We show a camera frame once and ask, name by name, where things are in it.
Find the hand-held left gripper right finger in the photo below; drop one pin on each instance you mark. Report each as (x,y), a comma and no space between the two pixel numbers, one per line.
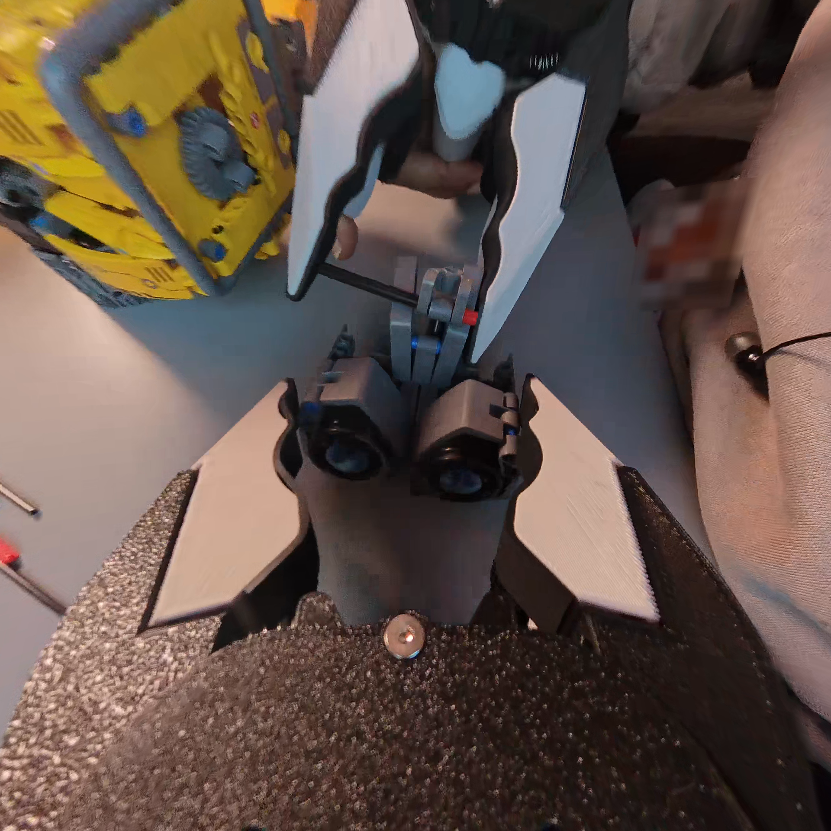
(578,513)

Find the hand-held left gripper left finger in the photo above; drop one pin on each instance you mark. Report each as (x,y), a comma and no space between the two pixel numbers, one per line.
(240,519)

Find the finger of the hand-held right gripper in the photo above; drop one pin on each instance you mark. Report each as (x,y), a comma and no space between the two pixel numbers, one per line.
(539,182)
(350,97)

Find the grey brick engine assembly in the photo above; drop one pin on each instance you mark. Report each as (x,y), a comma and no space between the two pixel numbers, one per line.
(363,402)

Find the black brick axle rod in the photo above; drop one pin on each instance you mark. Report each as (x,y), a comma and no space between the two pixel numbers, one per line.
(370,282)

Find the yellow brick-built vehicle model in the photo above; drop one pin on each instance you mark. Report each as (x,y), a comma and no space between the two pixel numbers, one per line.
(162,84)

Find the grey desk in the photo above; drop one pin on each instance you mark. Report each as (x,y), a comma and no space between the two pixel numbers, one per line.
(130,402)

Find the person's right hand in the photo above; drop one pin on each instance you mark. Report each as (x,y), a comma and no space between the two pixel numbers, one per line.
(435,175)

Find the long plain black axle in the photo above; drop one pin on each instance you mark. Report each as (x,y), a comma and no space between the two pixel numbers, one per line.
(19,498)

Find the black axle with red bush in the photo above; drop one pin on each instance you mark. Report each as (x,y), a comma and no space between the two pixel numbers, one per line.
(8,550)

